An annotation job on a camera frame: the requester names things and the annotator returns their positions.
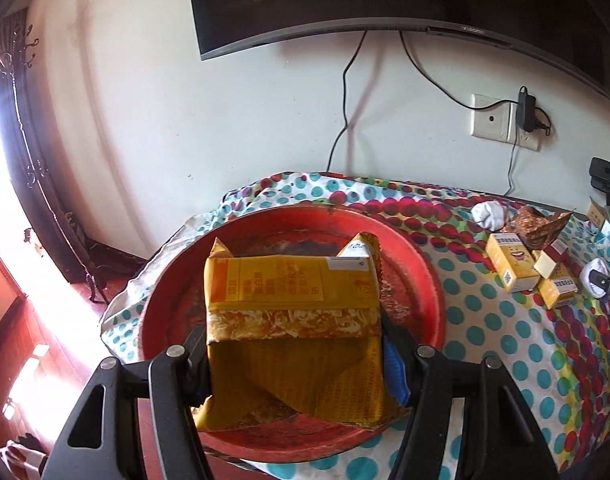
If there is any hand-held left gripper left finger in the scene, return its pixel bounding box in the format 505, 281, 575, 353
41, 326, 216, 480

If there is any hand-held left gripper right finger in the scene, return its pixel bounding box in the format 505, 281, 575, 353
380, 325, 556, 480

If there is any white balled sock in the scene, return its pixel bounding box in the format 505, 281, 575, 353
472, 200, 510, 231
580, 258, 610, 298

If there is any red round tray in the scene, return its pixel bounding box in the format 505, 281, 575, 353
137, 204, 446, 465

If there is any brown wrapper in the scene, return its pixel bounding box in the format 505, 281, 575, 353
507, 206, 576, 251

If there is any yellow cartoon face box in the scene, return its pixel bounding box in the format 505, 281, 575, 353
485, 232, 542, 293

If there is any yellow paper packet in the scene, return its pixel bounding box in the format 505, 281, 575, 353
194, 231, 410, 433

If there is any small yellow box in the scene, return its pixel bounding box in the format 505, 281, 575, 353
537, 272, 580, 310

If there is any small cardboard box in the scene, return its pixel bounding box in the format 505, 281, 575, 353
586, 197, 610, 235

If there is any polka dot tablecloth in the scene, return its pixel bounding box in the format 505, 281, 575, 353
99, 170, 610, 480

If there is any black power adapter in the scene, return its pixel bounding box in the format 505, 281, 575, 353
516, 86, 553, 136

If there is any striped cloth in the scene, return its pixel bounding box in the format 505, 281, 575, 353
0, 432, 48, 480

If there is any black metal coat rack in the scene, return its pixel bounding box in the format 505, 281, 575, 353
0, 15, 110, 306

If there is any small black camera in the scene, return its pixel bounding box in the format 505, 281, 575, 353
587, 156, 610, 206

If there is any thin grey cable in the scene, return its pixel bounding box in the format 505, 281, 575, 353
505, 130, 520, 197

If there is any white wall socket plate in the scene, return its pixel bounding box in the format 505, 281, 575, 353
469, 92, 542, 152

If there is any black adapter cable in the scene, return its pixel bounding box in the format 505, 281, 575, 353
400, 31, 523, 111

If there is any black television cable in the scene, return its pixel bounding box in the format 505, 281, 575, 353
326, 30, 368, 172

